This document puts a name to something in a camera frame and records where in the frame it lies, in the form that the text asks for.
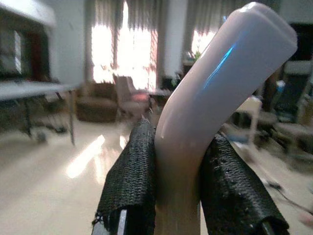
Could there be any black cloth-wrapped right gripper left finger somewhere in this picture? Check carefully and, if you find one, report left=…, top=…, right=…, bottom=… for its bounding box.
left=91, top=117, right=157, bottom=235

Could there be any white plastic chair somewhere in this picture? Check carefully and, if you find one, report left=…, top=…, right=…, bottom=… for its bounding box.
left=226, top=96, right=263, bottom=147

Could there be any grey window curtain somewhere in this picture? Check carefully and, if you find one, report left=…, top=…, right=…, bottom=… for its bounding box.
left=86, top=0, right=172, bottom=89

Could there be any black cable on floor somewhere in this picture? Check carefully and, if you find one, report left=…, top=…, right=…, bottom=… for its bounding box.
left=263, top=180, right=313, bottom=213

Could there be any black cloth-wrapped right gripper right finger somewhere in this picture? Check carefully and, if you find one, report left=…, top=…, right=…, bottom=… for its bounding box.
left=200, top=132, right=291, bottom=235

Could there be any white folding table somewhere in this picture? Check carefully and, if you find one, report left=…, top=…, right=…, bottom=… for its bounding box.
left=0, top=80, right=81, bottom=145

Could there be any brown upholstered armchair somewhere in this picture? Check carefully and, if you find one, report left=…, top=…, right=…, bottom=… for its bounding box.
left=76, top=82, right=118, bottom=123

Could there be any pink cushioned wooden chair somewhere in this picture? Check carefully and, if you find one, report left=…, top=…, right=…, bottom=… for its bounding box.
left=113, top=74, right=151, bottom=120

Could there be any grey plastic broom handle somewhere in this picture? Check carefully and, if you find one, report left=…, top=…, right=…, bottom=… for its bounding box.
left=154, top=1, right=298, bottom=235

